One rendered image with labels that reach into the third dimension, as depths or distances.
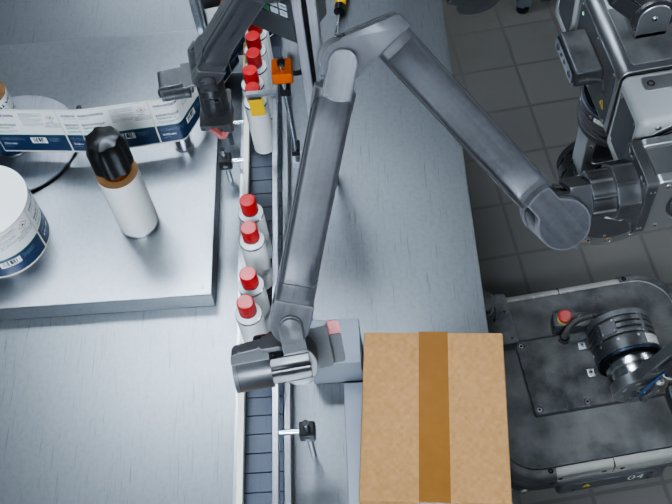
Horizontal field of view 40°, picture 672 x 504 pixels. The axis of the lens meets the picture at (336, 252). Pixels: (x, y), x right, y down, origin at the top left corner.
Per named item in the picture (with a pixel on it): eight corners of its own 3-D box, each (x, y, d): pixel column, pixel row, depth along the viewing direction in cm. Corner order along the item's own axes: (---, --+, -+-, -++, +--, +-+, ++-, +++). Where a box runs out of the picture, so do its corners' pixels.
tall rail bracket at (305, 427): (284, 449, 183) (273, 416, 169) (321, 447, 183) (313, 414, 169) (284, 465, 181) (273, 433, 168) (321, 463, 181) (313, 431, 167)
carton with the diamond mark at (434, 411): (370, 394, 186) (364, 331, 163) (492, 395, 184) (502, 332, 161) (366, 547, 170) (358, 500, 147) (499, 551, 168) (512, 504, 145)
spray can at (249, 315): (248, 340, 191) (231, 290, 174) (273, 339, 191) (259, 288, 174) (247, 363, 188) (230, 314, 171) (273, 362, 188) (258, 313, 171)
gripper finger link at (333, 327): (295, 319, 158) (294, 330, 148) (336, 311, 158) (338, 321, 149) (302, 358, 159) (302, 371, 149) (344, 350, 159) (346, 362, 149)
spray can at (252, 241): (251, 271, 200) (235, 217, 183) (275, 269, 200) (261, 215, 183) (251, 292, 197) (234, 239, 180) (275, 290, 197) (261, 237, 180)
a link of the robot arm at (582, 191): (602, 182, 132) (589, 173, 137) (531, 194, 131) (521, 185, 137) (606, 243, 134) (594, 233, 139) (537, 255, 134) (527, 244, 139)
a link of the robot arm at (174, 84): (215, 82, 177) (209, 41, 179) (155, 91, 177) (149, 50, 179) (222, 105, 189) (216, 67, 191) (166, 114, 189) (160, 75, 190)
